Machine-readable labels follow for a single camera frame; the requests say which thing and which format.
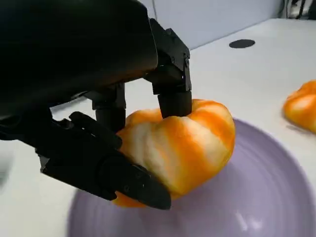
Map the black round table grommet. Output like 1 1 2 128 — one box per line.
229 39 256 49

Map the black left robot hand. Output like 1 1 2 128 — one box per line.
0 0 193 210

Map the orange and white bread roll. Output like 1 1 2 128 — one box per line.
111 98 236 209
283 79 316 135

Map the lilac plate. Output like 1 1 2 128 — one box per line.
66 118 316 237

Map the dark workshop equipment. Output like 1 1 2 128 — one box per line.
278 0 316 20

